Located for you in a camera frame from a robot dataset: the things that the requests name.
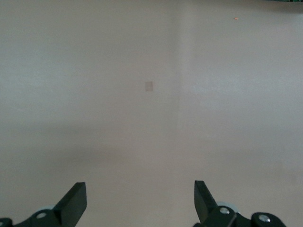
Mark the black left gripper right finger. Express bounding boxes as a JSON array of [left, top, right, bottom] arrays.
[[193, 180, 288, 227]]

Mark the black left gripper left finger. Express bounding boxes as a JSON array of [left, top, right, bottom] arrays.
[[0, 182, 87, 227]]

